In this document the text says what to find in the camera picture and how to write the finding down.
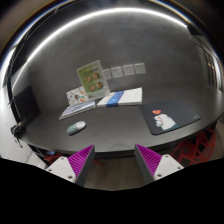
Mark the black monitor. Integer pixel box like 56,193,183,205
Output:
13,86,41,127

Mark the ceiling light strip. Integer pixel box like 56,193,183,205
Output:
12,7,187,90

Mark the white wall socket plate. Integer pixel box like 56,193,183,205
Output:
123,64,135,76
111,66,123,78
103,69,112,80
134,63,146,74

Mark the red lattice stool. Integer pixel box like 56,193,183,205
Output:
171,129,216,165

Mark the white patterned card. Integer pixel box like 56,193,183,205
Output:
66,87,88,106

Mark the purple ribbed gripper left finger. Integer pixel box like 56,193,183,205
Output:
47,145,95,186

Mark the black mouse pad with cartoon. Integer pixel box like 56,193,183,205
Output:
140,100,201,135

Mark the white book with blue band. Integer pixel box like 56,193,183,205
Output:
97,87,143,107

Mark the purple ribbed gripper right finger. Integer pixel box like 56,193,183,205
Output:
134,144,183,184

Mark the green standing brochure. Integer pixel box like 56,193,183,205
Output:
77,60,110,100

